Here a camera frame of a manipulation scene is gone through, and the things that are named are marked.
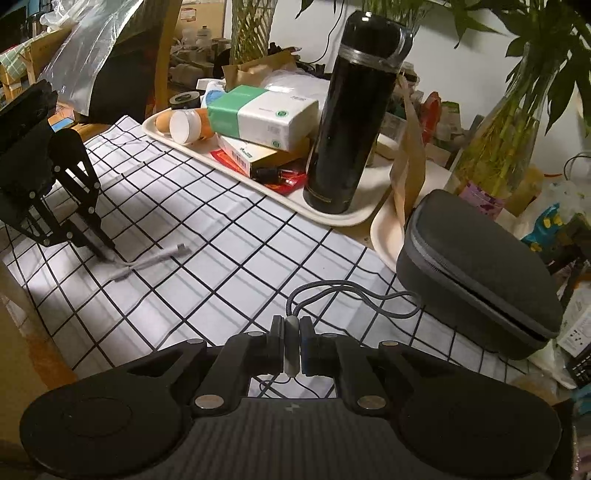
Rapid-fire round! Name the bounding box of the green checked box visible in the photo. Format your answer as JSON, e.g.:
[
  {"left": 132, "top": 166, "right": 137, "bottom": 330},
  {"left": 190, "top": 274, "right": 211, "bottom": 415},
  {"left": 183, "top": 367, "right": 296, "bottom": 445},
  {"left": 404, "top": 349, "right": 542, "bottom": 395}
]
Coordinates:
[{"left": 0, "top": 44, "right": 33, "bottom": 86}]

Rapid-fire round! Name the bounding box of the silver foil bag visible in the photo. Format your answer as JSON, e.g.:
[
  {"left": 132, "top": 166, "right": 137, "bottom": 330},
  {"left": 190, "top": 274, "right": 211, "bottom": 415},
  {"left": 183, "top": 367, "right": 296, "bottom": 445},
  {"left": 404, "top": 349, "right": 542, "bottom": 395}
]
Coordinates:
[{"left": 39, "top": 0, "right": 153, "bottom": 114}]

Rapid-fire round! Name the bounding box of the green white tissue pack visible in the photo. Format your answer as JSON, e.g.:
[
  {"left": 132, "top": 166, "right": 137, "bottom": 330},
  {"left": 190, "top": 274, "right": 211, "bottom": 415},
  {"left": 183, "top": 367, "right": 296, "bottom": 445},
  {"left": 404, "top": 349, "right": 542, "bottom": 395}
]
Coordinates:
[{"left": 207, "top": 85, "right": 320, "bottom": 152}]

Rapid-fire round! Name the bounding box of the black tape roll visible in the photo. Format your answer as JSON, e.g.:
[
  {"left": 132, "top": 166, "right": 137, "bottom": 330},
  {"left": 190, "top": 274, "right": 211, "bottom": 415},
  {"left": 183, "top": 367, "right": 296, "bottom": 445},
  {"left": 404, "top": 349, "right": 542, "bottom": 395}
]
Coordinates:
[{"left": 169, "top": 91, "right": 201, "bottom": 110}]

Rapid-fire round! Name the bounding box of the black phone tripod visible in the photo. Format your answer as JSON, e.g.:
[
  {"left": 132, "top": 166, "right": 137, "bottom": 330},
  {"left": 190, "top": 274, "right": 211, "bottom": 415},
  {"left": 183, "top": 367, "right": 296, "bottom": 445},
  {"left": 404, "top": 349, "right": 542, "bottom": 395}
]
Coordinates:
[{"left": 545, "top": 217, "right": 591, "bottom": 296}]

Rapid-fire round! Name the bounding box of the brown paper carrier bag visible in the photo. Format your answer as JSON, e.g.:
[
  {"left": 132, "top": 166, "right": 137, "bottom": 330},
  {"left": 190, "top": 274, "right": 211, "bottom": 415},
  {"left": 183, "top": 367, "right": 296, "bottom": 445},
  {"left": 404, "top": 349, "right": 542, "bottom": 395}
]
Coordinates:
[{"left": 390, "top": 76, "right": 428, "bottom": 232}]

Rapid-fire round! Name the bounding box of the green white snack bag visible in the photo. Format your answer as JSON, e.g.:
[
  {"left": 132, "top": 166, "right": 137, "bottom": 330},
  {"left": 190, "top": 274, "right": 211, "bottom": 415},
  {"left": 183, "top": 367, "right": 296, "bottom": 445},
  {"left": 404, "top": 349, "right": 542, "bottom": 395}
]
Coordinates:
[{"left": 436, "top": 102, "right": 462, "bottom": 144}]

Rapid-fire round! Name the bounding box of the cork board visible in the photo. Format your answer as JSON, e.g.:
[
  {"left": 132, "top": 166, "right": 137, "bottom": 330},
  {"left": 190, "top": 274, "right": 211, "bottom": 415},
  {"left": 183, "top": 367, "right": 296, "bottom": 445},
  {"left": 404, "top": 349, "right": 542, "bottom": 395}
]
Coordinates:
[{"left": 180, "top": 0, "right": 229, "bottom": 35}]

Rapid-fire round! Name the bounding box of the red white carton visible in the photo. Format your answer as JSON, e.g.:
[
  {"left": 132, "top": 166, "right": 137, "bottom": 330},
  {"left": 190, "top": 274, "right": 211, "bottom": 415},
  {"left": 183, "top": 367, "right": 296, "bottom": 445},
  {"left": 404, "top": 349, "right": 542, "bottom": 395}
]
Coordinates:
[{"left": 217, "top": 134, "right": 310, "bottom": 178}]

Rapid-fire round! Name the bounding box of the white plastic bag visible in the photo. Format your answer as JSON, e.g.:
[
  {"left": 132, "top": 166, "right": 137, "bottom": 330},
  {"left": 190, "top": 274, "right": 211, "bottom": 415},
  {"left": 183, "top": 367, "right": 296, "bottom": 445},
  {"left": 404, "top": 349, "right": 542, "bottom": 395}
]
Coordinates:
[{"left": 261, "top": 69, "right": 333, "bottom": 104}]

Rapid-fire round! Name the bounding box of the white bag with blue print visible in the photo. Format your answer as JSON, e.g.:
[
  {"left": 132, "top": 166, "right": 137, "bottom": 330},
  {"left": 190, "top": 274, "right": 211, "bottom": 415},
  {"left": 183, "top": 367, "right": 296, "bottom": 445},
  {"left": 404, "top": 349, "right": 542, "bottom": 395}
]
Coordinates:
[{"left": 522, "top": 182, "right": 583, "bottom": 252}]

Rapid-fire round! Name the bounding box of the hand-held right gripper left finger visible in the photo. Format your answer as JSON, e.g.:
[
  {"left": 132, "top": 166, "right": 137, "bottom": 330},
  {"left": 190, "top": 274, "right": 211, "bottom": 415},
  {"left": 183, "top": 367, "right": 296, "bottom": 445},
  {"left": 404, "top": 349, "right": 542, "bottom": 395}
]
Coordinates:
[{"left": 115, "top": 315, "right": 286, "bottom": 416}]

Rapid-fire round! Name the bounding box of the light grey strap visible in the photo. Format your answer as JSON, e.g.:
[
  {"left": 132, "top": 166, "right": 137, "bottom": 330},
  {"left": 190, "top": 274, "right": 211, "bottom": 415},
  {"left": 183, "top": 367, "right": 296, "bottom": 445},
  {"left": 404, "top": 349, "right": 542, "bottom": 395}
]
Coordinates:
[{"left": 99, "top": 244, "right": 191, "bottom": 283}]

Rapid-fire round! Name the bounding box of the orange cup with white lid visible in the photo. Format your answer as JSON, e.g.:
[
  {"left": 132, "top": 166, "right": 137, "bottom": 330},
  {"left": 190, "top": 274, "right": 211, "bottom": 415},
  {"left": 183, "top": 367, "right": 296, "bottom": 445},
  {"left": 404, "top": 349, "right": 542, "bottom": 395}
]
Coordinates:
[{"left": 169, "top": 108, "right": 215, "bottom": 145}]

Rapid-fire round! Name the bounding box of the white blue tube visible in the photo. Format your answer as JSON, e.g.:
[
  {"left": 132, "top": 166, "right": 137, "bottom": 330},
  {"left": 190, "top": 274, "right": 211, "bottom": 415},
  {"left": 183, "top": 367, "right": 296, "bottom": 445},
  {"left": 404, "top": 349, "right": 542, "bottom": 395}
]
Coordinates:
[{"left": 198, "top": 79, "right": 232, "bottom": 109}]

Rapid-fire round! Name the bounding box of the black thermos bottle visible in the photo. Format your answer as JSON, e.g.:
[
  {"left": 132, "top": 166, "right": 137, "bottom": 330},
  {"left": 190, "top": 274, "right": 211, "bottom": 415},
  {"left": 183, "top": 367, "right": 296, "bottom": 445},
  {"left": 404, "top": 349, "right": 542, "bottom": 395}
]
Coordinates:
[{"left": 302, "top": 10, "right": 414, "bottom": 214}]

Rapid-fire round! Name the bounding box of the open white carton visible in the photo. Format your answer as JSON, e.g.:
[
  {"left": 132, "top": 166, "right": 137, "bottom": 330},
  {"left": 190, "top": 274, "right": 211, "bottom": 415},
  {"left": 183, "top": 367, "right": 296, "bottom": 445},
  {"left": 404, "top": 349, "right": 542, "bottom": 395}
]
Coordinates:
[{"left": 556, "top": 295, "right": 591, "bottom": 361}]

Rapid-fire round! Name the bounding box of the grey zip case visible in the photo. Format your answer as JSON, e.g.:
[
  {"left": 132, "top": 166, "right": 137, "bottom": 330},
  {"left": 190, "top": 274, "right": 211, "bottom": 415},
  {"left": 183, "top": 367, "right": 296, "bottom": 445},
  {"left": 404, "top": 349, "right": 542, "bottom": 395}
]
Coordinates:
[{"left": 396, "top": 189, "right": 565, "bottom": 361}]

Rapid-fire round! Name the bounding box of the grey braided charging cable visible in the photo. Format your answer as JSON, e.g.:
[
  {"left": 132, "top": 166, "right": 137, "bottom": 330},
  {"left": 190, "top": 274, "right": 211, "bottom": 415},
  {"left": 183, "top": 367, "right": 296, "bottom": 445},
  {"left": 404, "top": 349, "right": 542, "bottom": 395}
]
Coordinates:
[{"left": 256, "top": 281, "right": 423, "bottom": 400}]

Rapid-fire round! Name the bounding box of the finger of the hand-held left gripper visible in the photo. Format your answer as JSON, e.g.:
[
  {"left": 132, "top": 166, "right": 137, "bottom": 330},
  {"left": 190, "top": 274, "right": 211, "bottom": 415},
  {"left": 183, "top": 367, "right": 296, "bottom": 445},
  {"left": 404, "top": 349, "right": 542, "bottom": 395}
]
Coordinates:
[
  {"left": 9, "top": 190, "right": 95, "bottom": 252},
  {"left": 48, "top": 128, "right": 116, "bottom": 260}
]

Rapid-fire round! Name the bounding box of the brown cardboard box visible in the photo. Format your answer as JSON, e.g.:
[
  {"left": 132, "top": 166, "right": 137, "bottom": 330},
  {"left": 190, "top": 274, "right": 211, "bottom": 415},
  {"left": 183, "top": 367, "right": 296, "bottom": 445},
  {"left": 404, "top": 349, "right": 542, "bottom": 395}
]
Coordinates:
[{"left": 0, "top": 258, "right": 79, "bottom": 467}]

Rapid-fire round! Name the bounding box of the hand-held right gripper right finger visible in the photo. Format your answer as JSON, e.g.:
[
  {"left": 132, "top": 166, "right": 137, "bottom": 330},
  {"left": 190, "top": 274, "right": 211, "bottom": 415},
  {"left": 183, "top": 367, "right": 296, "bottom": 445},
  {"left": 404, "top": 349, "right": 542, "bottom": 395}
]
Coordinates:
[{"left": 299, "top": 315, "right": 467, "bottom": 416}]

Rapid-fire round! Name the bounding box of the white black checked tablecloth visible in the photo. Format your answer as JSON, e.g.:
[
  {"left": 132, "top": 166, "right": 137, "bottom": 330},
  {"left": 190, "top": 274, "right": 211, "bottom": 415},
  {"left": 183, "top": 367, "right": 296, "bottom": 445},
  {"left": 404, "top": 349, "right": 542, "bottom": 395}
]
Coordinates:
[{"left": 2, "top": 115, "right": 550, "bottom": 402}]

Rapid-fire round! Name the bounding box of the wooden stool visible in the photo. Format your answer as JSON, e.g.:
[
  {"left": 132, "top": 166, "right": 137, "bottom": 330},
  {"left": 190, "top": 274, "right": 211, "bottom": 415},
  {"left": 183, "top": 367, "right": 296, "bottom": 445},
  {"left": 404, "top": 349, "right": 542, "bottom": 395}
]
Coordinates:
[{"left": 48, "top": 104, "right": 116, "bottom": 139}]

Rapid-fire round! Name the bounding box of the red snack bag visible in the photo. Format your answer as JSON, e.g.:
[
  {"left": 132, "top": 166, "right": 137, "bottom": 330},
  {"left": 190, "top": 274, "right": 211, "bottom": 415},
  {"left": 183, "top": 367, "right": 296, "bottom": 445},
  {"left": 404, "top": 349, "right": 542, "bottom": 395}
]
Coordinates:
[{"left": 418, "top": 91, "right": 441, "bottom": 139}]

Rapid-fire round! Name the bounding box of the red snack packet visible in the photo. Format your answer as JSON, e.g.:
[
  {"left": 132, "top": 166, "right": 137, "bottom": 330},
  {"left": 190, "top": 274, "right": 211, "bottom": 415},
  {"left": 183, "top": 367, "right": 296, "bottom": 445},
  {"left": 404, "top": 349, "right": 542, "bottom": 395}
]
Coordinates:
[{"left": 265, "top": 168, "right": 308, "bottom": 195}]

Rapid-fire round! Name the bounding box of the crumpled brown paper bag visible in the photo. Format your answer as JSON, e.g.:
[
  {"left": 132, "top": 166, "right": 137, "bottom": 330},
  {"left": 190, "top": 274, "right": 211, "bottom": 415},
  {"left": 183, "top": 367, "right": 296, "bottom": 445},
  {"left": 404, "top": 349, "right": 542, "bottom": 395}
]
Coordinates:
[{"left": 222, "top": 48, "right": 301, "bottom": 86}]

